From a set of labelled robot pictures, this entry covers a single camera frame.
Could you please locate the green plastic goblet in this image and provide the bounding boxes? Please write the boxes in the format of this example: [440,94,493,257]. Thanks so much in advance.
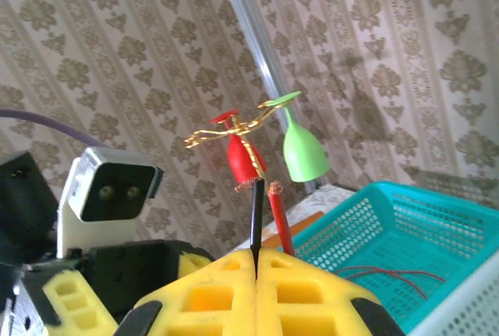
[271,90,330,183]

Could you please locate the grey metal pole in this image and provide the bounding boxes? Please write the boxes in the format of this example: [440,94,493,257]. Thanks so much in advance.
[214,0,325,193]

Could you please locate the gold wire stand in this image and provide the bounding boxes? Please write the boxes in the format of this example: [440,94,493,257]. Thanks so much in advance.
[182,99,286,182]

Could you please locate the teal plastic basket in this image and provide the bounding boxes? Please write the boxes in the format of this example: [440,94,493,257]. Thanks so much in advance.
[289,180,499,334]

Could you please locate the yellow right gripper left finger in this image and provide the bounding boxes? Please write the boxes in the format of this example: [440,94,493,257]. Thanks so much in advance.
[115,248,259,336]

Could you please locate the white plastic basket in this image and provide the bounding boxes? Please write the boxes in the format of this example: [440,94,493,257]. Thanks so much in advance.
[404,249,499,336]

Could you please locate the red plastic goblet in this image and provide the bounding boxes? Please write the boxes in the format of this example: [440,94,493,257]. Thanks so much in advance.
[210,109,268,183]

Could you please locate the purple camera cable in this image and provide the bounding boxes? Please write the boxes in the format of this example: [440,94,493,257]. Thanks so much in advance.
[0,108,108,150]

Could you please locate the red and black twin cable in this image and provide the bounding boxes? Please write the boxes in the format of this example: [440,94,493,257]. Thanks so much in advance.
[233,179,298,273]

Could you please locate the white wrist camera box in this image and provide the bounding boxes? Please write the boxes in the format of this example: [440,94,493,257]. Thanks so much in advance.
[55,146,165,260]

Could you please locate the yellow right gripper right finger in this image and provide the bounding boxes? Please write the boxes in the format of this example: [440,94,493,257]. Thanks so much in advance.
[255,246,407,336]

